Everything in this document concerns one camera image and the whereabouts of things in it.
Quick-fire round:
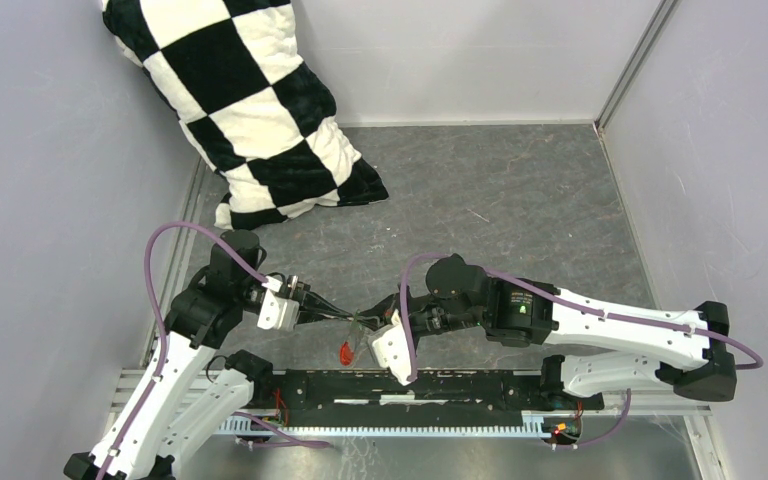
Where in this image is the metal key holder red handle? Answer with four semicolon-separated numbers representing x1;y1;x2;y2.
338;312;366;367

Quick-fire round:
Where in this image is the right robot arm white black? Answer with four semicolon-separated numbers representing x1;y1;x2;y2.
368;255;737;408

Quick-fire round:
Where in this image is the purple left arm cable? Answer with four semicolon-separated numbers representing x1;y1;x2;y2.
95;221;336;480

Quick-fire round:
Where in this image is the black white checkered pillow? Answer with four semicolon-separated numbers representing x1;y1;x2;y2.
101;0;389;230

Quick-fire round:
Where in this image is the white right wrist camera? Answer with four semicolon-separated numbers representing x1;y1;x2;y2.
368;309;416;386

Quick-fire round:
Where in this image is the aluminium frame rail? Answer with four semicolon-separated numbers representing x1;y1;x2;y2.
106;368;713;439

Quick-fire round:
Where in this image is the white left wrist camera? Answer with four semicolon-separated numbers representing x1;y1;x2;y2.
257;290;300;331

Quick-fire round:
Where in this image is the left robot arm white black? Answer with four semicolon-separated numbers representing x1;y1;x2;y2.
63;231;301;479

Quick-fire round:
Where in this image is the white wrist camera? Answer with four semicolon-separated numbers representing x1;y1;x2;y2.
257;290;300;331
368;309;416;386

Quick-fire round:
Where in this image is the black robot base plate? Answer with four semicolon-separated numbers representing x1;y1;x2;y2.
247;370;605;428

